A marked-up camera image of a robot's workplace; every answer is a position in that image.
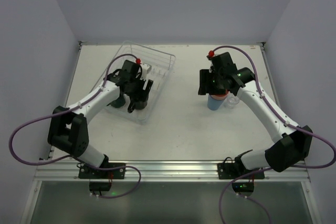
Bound black mug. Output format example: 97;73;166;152
127;99;148;113

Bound pink plastic cup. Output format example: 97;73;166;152
209;94;228;101

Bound clear glass cup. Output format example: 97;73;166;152
225;95;240;109

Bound blue plastic cup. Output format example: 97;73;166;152
207;95;224;111

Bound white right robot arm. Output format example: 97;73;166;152
198;51;312;178

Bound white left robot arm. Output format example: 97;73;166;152
47;59;153;179

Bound clear plastic dish rack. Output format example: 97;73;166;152
90;41;175;124

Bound dark green mug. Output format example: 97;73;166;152
110;96;125;109

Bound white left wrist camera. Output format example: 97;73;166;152
140;63;152;80

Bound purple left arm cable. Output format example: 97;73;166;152
8;54;142;199

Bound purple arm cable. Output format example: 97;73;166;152
206;45;336;224
8;54;142;199

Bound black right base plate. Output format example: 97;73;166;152
217;157;259;179

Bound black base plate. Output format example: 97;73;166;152
77;162;125;179
217;157;259;179

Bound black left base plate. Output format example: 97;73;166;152
77;162;125;179

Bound aluminium mounting rail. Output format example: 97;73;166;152
34;159;310;182

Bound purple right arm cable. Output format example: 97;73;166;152
206;45;336;224

